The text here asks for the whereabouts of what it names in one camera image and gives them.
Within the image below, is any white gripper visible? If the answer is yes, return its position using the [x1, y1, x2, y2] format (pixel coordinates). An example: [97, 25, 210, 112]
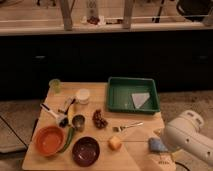
[153, 128, 181, 155]

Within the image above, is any blue sponge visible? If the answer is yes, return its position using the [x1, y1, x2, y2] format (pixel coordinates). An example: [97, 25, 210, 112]
[148, 138, 168, 153]

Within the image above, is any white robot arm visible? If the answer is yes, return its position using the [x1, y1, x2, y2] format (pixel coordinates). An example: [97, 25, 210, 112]
[154, 110, 213, 167]

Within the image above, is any purple bowl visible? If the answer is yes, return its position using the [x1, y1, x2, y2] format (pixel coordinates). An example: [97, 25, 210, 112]
[72, 137, 100, 167]

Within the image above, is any orange bowl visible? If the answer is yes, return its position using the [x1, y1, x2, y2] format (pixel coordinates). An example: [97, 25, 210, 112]
[34, 126, 65, 157]

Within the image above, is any grey folded cloth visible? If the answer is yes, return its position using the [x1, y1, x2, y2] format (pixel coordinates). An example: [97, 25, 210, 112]
[132, 93, 150, 109]

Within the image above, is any metal fork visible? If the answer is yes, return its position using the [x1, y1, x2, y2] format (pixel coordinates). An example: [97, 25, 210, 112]
[112, 122, 143, 132]

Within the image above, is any yellow cube block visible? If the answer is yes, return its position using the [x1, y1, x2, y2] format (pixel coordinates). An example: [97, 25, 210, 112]
[108, 136, 122, 150]

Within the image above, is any green plastic tray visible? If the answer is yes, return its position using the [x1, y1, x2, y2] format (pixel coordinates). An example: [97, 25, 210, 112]
[106, 77, 160, 115]

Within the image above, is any dark grape bunch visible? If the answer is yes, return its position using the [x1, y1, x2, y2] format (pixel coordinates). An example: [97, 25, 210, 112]
[92, 109, 108, 129]

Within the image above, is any small metal cup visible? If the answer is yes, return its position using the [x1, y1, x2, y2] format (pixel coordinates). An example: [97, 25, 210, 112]
[72, 115, 85, 132]

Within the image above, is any green chili pepper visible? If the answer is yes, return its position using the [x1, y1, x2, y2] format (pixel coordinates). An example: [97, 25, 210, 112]
[59, 127, 75, 153]

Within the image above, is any yellow banana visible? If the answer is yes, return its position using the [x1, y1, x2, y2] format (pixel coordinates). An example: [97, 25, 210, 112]
[67, 104, 75, 125]

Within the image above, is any white dish brush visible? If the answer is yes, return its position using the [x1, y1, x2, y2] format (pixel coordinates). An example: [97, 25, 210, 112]
[41, 103, 68, 128]

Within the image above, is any white black tool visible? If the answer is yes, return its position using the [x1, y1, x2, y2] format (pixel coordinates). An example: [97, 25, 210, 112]
[58, 97, 75, 114]

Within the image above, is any green plastic cup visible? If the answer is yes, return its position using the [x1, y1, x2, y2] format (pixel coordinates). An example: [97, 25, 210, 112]
[49, 79, 61, 93]

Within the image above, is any black cable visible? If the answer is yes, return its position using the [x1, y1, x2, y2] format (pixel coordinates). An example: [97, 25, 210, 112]
[174, 161, 191, 171]

